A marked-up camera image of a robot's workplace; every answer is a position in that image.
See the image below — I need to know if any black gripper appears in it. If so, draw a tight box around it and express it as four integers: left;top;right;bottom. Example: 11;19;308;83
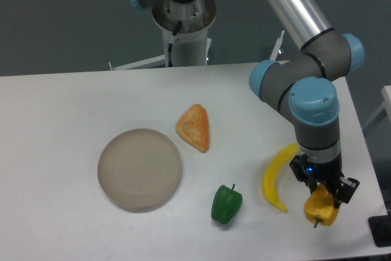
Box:
290;152;360;208

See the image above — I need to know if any yellow bell pepper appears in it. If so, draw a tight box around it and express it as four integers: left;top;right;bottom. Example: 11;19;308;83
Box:
304;184;339;226

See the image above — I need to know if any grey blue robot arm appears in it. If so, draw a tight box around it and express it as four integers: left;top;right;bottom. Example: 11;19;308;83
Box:
130;0;365;207

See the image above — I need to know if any green bell pepper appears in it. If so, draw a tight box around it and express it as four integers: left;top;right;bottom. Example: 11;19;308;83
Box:
211;184;243;225

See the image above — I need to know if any beige round plate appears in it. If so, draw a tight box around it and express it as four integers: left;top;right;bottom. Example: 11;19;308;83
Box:
97;128;182;213

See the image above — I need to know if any yellow banana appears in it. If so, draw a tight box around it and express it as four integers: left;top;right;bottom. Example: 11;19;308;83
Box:
261;143;298;213

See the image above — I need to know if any black device at table edge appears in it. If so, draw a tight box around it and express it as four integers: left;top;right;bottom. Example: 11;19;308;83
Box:
368;215;390;248

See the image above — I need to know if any white furniture at right edge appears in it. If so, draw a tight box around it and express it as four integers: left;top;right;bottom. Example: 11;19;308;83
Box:
362;85;391;136

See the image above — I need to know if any orange triangular bread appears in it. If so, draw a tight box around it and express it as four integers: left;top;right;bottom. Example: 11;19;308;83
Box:
175;104;210;153

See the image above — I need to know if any white frame strut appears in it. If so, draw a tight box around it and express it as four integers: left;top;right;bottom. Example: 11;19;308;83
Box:
269;30;285;61

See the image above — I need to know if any black cable on pedestal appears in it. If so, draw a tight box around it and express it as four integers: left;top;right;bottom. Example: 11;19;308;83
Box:
166;20;183;68

